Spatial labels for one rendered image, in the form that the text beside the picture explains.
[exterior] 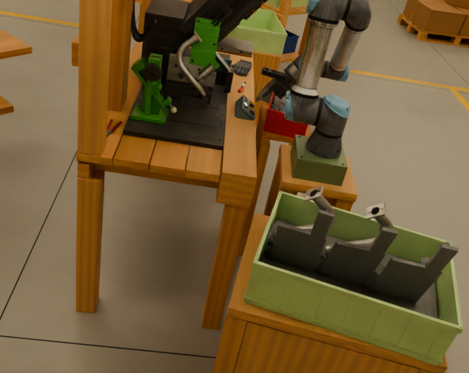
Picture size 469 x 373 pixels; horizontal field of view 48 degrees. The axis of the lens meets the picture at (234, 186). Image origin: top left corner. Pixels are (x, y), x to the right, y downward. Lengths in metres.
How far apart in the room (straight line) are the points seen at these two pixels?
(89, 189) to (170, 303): 0.83
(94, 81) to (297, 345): 1.12
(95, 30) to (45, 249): 1.45
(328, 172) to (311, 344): 0.78
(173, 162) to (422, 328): 1.08
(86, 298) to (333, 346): 1.29
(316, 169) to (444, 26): 6.37
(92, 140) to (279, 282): 0.91
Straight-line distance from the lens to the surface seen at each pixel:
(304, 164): 2.16
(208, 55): 2.49
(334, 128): 2.16
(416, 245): 1.95
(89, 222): 2.27
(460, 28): 8.54
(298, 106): 2.12
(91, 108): 1.98
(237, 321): 1.68
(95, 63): 1.91
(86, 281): 2.50
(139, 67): 2.25
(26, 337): 2.58
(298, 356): 1.76
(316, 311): 1.63
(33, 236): 3.06
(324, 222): 1.53
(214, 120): 2.40
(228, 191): 2.08
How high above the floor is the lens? 1.98
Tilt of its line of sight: 33 degrees down
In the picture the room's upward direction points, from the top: 12 degrees clockwise
